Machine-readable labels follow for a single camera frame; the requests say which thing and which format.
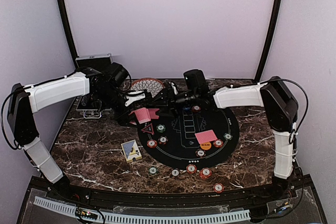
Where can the green chip mat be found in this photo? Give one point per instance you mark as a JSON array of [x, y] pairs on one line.
[[160, 128], [228, 136]]

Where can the orange big blind button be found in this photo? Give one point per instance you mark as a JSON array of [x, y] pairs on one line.
[[206, 146]]

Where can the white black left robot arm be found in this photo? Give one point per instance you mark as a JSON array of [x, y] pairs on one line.
[[24, 101]]

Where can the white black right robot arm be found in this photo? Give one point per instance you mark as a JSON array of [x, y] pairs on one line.
[[273, 95]]

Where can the white cable duct strip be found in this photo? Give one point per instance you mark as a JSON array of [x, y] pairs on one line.
[[140, 215]]

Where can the red playing card deck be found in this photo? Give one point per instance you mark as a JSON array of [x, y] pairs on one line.
[[142, 115]]

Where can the black chip mat front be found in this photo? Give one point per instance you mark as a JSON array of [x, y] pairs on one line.
[[200, 153]]

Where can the red chip mat top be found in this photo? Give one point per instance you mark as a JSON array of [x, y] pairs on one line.
[[196, 108]]

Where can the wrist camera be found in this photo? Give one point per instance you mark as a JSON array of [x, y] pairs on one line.
[[133, 96], [172, 88]]

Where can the red chip mat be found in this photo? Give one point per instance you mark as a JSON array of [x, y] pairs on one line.
[[152, 143], [218, 143], [196, 108]]

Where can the dealt red card pair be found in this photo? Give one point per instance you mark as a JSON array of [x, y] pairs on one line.
[[206, 136]]

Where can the triangular all in button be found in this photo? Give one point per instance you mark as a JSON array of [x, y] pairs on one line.
[[148, 129]]

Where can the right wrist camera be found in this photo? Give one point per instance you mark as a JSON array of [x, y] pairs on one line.
[[172, 88]]

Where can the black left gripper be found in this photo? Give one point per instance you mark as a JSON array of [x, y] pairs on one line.
[[118, 117]]

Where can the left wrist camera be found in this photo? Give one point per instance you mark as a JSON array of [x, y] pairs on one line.
[[133, 96]]

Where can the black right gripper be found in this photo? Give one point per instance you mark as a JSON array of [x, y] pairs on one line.
[[167, 95]]

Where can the black chip mat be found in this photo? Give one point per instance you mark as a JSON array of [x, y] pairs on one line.
[[200, 153], [163, 140]]

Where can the yellow card box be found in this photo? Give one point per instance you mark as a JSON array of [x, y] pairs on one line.
[[131, 151]]

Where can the patterned ceramic plate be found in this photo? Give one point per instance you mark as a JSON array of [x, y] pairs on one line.
[[151, 85]]

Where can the round black poker mat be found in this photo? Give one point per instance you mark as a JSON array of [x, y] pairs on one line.
[[182, 144]]

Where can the aluminium poker chip case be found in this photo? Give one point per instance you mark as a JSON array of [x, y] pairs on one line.
[[90, 105]]

